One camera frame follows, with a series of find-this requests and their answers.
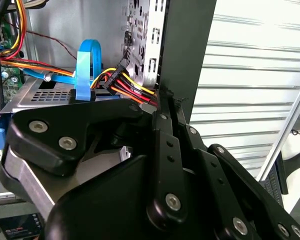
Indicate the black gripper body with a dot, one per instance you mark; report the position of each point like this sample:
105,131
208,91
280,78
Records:
110,200

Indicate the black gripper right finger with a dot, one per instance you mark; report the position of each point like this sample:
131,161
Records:
240,190

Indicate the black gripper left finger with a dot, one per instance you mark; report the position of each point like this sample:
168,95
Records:
52,127

